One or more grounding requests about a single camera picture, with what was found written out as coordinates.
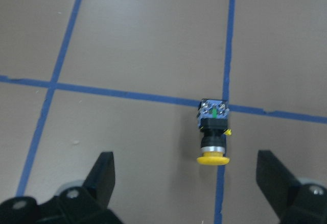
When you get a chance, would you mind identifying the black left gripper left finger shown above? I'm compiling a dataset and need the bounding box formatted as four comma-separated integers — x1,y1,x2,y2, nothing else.
56,152,114,214

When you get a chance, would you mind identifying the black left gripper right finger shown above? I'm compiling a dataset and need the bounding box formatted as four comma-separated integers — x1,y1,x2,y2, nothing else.
256,150,326,216

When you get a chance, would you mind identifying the yellow push button switch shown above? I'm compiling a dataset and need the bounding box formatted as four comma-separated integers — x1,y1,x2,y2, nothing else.
197,98,231,166

